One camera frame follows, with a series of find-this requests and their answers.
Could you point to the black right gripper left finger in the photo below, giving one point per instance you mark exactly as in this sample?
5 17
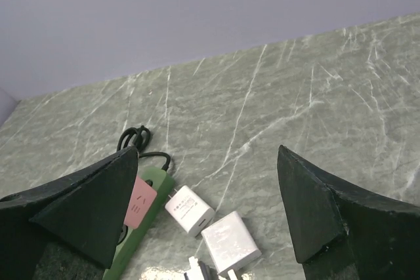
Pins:
68 228

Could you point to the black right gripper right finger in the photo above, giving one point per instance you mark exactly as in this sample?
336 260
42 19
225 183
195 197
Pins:
342 231

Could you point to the green power strip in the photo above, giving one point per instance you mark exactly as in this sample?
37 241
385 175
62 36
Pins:
130 238

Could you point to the small white charger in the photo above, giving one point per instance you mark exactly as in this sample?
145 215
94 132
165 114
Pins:
189 210

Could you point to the large white charger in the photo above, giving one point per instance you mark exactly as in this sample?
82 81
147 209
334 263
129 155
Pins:
230 244

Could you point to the grey charger plug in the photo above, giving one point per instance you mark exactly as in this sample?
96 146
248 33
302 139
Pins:
198 270

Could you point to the pink cube socket adapter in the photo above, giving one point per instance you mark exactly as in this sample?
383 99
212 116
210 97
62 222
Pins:
142 197

